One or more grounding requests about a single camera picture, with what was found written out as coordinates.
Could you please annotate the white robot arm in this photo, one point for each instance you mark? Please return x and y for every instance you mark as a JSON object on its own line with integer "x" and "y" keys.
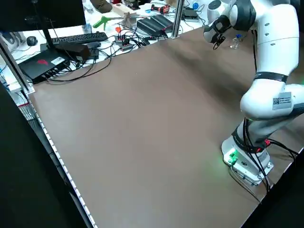
{"x": 273, "y": 47}

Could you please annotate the clear bottle blue cap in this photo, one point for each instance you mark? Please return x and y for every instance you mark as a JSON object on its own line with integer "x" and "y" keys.
{"x": 234, "y": 44}

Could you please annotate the grey hub red plugs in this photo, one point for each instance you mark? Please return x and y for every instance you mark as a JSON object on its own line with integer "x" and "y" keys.
{"x": 124, "y": 46}

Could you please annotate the black power adapter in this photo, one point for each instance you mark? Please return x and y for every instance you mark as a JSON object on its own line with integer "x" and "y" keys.
{"x": 93, "y": 53}

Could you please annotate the black flat box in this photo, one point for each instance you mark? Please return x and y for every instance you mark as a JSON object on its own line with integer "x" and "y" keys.
{"x": 147, "y": 26}
{"x": 164, "y": 22}

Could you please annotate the brown cardboard piece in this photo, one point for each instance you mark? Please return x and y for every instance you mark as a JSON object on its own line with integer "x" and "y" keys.
{"x": 128, "y": 20}

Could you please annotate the dark brown box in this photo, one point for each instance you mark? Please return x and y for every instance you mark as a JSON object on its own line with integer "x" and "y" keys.
{"x": 76, "y": 51}

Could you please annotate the black keyboard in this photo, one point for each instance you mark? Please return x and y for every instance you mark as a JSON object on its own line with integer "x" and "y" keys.
{"x": 80, "y": 37}

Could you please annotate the red black tool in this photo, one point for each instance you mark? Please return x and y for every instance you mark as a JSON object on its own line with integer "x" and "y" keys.
{"x": 164, "y": 9}

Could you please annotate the black flat device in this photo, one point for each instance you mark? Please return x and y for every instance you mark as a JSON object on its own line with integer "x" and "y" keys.
{"x": 191, "y": 14}

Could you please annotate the clear plastic cup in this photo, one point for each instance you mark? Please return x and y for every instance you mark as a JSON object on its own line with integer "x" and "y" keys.
{"x": 86, "y": 28}

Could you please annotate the wooden block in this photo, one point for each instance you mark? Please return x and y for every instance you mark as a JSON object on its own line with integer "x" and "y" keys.
{"x": 123, "y": 9}

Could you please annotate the black box red logo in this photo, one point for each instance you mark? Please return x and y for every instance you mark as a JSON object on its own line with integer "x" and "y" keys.
{"x": 35, "y": 69}

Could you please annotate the black mouse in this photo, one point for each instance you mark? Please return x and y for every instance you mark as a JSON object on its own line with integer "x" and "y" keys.
{"x": 32, "y": 40}

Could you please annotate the black monitor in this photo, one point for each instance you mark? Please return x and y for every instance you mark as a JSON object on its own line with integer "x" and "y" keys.
{"x": 47, "y": 12}

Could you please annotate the white plastic object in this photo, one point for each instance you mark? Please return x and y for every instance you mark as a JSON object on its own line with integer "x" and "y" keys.
{"x": 12, "y": 39}

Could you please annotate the silver aluminium frame post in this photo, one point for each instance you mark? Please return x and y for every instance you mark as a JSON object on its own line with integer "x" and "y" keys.
{"x": 178, "y": 19}
{"x": 14, "y": 66}

